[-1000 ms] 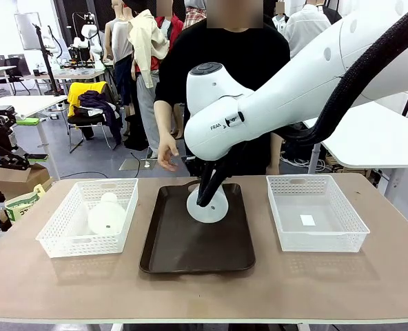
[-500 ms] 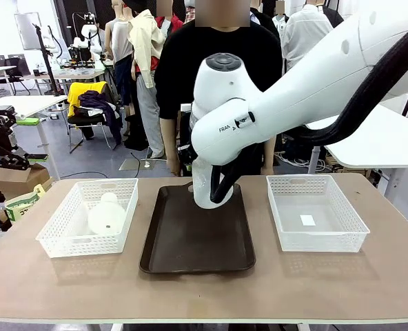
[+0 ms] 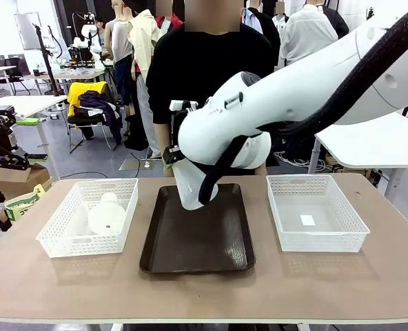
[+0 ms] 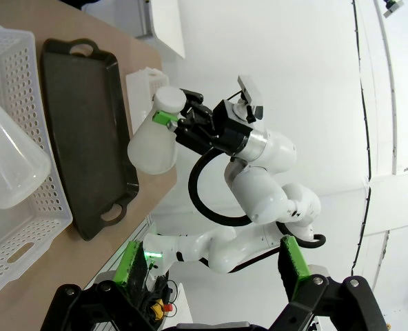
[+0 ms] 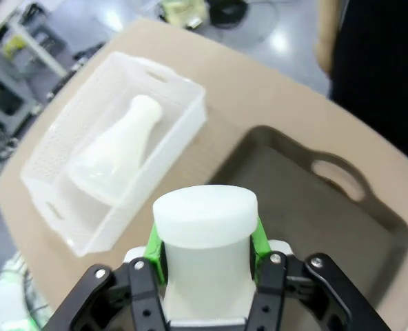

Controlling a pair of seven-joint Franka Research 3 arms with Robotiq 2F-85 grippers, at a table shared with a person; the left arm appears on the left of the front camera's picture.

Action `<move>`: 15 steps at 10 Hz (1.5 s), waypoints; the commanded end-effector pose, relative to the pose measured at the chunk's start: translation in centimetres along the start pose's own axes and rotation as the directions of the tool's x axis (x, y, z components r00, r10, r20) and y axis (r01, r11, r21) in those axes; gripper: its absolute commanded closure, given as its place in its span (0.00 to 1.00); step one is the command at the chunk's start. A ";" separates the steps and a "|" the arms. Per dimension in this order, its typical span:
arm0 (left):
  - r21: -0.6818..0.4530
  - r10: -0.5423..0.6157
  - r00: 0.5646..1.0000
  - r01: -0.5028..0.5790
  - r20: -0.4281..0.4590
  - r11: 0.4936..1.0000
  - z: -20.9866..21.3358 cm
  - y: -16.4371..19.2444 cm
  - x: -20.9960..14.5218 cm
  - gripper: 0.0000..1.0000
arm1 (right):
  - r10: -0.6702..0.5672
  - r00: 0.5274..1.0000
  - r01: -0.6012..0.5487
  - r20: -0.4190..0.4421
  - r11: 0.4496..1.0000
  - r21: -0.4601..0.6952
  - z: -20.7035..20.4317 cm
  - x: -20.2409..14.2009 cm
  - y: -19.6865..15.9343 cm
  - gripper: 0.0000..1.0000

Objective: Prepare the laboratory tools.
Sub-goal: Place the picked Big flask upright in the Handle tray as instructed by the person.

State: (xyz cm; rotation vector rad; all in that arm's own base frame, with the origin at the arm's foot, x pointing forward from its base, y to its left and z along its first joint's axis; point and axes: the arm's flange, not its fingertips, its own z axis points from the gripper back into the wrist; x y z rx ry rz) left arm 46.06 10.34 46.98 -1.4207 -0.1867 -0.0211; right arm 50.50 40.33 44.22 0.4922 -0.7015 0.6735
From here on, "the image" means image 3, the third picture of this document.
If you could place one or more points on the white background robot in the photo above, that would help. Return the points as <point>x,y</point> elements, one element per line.
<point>85,34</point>

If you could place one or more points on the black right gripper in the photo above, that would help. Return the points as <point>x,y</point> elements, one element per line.
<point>175,127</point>

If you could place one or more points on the green and white bag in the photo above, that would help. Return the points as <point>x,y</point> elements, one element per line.
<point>21,207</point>

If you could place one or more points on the mannequin with white shirt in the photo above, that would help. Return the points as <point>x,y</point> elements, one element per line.
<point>307,38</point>

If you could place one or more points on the purple cloth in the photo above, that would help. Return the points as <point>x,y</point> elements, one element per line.
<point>97,100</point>

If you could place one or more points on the grey standing board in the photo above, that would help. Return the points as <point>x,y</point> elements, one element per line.
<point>28,31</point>

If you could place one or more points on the black tripod stand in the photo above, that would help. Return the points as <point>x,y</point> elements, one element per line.
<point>47,62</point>

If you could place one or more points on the black office chair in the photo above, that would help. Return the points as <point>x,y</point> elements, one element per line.
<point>14,74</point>

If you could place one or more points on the dark brown plastic tray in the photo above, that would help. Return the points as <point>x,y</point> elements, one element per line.
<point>197,238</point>

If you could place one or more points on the mannequin with grey tank top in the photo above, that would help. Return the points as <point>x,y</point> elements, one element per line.
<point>119,38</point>

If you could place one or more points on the yellow cloth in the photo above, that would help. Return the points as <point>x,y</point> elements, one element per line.
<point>73,93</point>

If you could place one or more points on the brown cardboard box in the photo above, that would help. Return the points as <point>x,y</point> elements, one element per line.
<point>18,179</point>

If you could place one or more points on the grey floor outlet plate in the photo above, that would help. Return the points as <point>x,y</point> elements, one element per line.
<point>135,165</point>

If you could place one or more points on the black metal chair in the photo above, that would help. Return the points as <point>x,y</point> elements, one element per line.
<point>83,120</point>

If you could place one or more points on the mannequin with black coat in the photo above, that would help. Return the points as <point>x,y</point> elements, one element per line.
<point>266,31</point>

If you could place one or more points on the white paper label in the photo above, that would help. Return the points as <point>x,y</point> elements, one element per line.
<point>308,220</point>

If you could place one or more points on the person in black sweater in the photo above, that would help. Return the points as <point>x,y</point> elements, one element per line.
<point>197,69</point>

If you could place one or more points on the white perforated plastic basket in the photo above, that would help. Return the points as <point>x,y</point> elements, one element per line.
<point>69,246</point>
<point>314,241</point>

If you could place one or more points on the white side table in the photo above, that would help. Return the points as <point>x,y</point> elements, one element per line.
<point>28,103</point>
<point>369,145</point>

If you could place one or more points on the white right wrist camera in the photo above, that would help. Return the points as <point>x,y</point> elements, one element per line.
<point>176,104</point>

